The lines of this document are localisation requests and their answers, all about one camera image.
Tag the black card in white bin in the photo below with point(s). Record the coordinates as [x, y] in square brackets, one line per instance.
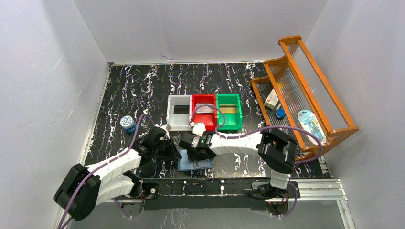
[181, 109]

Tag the small blue object on shelf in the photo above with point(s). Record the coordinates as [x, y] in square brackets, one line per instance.
[280, 113]

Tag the green plastic bin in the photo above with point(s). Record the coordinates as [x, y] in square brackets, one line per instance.
[233, 122]

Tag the white plastic bin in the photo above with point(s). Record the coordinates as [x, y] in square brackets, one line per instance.
[179, 122]

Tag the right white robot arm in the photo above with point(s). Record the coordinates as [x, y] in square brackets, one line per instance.
[274, 146]

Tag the blue card holder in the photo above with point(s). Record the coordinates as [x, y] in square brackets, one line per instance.
[185, 165]

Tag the aluminium rail frame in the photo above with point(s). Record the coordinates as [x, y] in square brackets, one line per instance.
[310, 204]

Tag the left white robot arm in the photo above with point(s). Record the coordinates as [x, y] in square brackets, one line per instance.
[85, 187]

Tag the gold card in green bin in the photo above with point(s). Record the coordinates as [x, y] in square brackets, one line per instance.
[228, 109]

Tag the red plastic bin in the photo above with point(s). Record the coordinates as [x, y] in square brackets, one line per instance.
[209, 120]

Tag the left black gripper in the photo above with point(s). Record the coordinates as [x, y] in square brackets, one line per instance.
[172, 147]

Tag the blue round tape tin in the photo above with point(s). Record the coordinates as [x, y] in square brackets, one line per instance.
[128, 124]

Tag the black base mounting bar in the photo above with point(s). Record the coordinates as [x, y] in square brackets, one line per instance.
[210, 193]

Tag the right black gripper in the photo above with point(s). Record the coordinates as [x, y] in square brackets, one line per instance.
[193, 155]

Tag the blue blister pack toy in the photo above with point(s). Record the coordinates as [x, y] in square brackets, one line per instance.
[310, 123]

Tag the orange wooden shelf rack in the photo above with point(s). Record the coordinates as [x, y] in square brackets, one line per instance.
[301, 85]

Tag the small red white box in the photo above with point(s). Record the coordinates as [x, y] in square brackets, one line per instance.
[272, 100]

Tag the white credit card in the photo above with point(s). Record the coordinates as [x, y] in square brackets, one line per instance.
[204, 108]

